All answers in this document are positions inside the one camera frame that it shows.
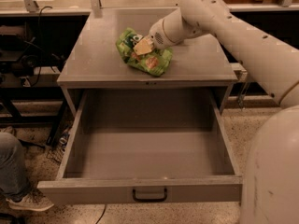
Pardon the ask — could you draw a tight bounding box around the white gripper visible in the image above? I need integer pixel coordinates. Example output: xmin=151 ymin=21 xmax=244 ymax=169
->
xmin=134 ymin=8 xmax=205 ymax=55

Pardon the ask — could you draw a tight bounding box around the green rice chip bag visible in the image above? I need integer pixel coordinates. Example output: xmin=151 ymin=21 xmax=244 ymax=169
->
xmin=116 ymin=28 xmax=173 ymax=77

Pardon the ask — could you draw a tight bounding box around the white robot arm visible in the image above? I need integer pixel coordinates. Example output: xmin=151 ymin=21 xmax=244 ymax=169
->
xmin=134 ymin=0 xmax=299 ymax=224

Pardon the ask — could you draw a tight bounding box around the grey cabinet counter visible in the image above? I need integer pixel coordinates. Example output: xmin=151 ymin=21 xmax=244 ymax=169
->
xmin=58 ymin=8 xmax=236 ymax=113

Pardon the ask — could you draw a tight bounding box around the grey open drawer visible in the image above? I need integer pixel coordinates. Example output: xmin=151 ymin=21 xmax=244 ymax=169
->
xmin=38 ymin=88 xmax=242 ymax=204

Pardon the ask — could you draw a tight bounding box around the dark machine on shelf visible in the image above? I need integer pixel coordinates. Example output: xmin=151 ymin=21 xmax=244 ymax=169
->
xmin=0 ymin=23 xmax=38 ymax=77

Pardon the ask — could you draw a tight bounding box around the person leg in jeans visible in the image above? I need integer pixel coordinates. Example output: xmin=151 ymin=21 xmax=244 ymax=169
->
xmin=0 ymin=133 xmax=31 ymax=203

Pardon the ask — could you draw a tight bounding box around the white sneaker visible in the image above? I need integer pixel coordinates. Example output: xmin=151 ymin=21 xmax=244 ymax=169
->
xmin=7 ymin=189 xmax=54 ymax=212

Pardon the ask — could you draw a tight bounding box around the black cable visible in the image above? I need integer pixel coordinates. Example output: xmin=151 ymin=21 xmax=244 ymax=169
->
xmin=18 ymin=6 xmax=64 ymax=88

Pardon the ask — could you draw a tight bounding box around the black drawer handle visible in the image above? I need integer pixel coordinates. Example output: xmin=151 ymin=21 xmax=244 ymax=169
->
xmin=132 ymin=189 xmax=168 ymax=203

